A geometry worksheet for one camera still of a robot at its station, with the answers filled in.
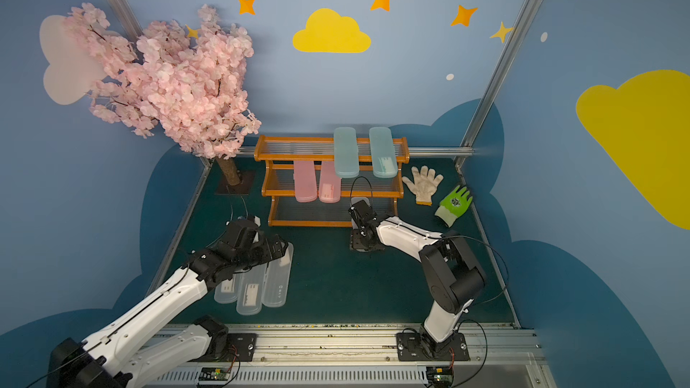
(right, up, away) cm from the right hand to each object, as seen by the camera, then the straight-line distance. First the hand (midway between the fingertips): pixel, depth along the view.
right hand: (366, 239), depth 94 cm
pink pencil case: (-21, +21, -3) cm, 30 cm away
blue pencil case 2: (+5, +30, -10) cm, 32 cm away
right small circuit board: (+19, -34, -21) cm, 44 cm away
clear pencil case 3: (-4, +14, -4) cm, 15 cm away
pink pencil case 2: (-13, +20, -4) cm, 24 cm away
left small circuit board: (-43, -32, -22) cm, 58 cm away
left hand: (-28, +1, -13) cm, 31 cm away
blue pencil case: (-7, +29, -11) cm, 32 cm away
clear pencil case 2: (-30, -11, -7) cm, 33 cm away
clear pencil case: (-37, -15, -12) cm, 42 cm away
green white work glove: (+36, +11, +11) cm, 39 cm away
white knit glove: (+27, +20, +21) cm, 40 cm away
